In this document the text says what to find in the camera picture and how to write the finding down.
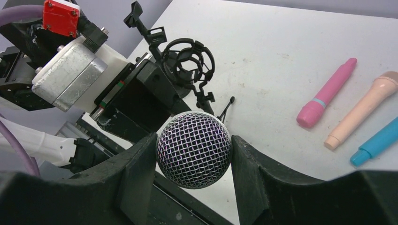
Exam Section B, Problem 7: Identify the red mesh microphone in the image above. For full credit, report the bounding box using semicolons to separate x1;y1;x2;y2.
156;111;232;189

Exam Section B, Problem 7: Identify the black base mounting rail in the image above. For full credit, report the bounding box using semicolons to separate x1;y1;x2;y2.
56;118;234;225

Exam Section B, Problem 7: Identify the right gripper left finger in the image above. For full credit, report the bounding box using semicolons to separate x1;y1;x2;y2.
0;133;157;225

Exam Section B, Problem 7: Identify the pink microphone black stand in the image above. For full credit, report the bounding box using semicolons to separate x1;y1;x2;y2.
140;26;167;61

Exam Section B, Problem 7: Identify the black tripod shock-mount stand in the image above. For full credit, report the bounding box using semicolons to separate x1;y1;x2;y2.
160;37;236;122

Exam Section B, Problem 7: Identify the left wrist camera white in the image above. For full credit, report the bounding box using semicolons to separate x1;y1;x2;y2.
31;0;130;114

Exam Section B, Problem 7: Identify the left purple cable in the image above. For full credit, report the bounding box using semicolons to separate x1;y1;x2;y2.
0;4;46;178

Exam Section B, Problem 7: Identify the beige microphone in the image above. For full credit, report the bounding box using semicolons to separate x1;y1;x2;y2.
323;71;398;150

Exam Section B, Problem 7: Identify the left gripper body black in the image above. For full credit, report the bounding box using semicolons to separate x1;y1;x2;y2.
90;53;190;143

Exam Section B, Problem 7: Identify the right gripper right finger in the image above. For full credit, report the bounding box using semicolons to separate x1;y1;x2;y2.
231;135;398;225

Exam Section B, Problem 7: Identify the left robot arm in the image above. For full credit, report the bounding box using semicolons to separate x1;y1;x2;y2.
0;0;190;143

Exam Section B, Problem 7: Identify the teal microphone black stand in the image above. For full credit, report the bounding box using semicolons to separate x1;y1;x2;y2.
123;1;148;37

